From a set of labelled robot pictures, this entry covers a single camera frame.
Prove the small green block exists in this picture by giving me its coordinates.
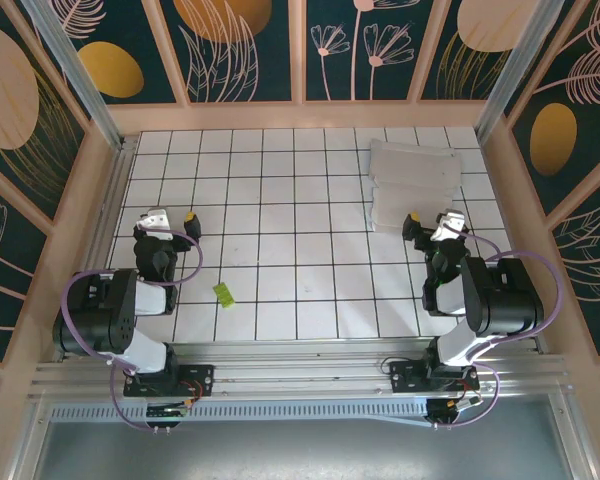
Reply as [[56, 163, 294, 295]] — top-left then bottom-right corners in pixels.
[[212, 282, 236, 309]]

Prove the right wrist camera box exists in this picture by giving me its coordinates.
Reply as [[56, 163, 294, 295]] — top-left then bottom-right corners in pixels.
[[431, 208, 467, 242]]

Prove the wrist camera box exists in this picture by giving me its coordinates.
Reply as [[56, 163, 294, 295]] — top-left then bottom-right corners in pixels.
[[431, 208, 467, 242], [138, 207, 174, 242]]

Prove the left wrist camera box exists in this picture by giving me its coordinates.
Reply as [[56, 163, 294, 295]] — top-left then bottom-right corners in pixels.
[[138, 207, 174, 242]]

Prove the aluminium side rail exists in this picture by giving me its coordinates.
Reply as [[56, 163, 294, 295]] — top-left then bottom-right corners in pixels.
[[54, 133, 140, 361]]

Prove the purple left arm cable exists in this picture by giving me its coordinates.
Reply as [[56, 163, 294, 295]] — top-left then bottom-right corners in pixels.
[[61, 227, 205, 432]]

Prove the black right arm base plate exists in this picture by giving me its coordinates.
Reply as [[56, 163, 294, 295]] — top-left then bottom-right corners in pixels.
[[388, 358, 480, 394]]

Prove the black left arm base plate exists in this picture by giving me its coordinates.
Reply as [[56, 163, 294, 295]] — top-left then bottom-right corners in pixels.
[[123, 363, 216, 399]]

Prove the red black power wire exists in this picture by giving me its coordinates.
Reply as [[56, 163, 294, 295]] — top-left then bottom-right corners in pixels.
[[177, 380, 205, 405], [454, 377, 483, 409]]

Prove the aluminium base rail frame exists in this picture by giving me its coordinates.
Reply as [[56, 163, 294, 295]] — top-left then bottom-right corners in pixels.
[[27, 337, 579, 401]]

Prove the aluminium corner post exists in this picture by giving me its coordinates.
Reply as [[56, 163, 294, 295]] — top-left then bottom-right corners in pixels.
[[18, 0, 127, 150], [474, 0, 581, 144]]

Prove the slotted grey cable duct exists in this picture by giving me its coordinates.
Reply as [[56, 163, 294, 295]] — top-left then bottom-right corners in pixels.
[[47, 402, 434, 427]]

